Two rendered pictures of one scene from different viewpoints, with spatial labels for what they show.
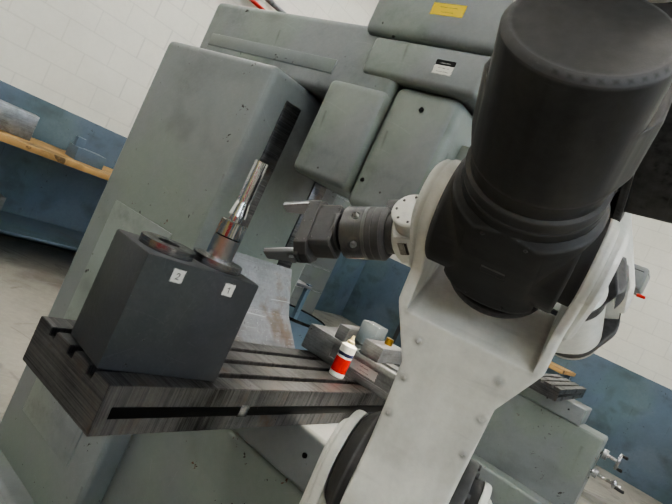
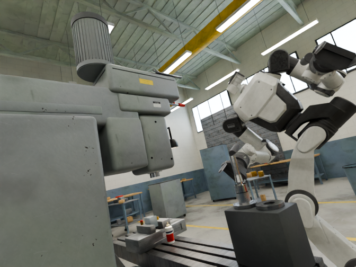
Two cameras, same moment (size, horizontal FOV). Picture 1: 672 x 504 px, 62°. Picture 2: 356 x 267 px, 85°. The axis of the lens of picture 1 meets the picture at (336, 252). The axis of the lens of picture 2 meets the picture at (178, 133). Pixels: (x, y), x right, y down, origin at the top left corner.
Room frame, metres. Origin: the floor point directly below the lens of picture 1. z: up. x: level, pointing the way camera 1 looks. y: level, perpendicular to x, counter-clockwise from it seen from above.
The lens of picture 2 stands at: (0.99, 0.98, 1.28)
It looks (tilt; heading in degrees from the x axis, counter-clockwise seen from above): 11 degrees up; 281
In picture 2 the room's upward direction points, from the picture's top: 12 degrees counter-clockwise
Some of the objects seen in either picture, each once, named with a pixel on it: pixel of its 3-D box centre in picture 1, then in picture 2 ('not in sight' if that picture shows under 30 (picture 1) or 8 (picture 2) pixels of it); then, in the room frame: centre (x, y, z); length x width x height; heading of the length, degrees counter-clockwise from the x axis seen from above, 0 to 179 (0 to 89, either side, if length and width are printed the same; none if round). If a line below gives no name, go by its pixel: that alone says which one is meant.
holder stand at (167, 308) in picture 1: (170, 305); (264, 232); (0.91, 0.21, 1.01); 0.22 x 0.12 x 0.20; 137
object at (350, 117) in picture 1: (360, 148); (118, 147); (1.50, 0.06, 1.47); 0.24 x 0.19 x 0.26; 144
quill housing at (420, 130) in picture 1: (418, 167); (149, 144); (1.39, -0.10, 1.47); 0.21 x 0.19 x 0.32; 144
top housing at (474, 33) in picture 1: (473, 40); (137, 91); (1.39, -0.09, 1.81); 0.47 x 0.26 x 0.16; 54
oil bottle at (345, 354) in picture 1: (345, 355); (169, 232); (1.38, -0.13, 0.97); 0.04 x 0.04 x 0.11
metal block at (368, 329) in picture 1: (371, 334); (151, 222); (1.50, -0.18, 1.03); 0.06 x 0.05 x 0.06; 146
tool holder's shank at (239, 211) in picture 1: (248, 191); (236, 169); (0.95, 0.18, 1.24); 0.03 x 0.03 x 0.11
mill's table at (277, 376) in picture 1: (303, 383); (178, 255); (1.33, -0.06, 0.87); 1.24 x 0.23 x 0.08; 144
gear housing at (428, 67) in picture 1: (441, 87); (137, 111); (1.41, -0.07, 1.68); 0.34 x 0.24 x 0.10; 54
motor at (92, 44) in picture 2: not in sight; (93, 48); (1.53, 0.10, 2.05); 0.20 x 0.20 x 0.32
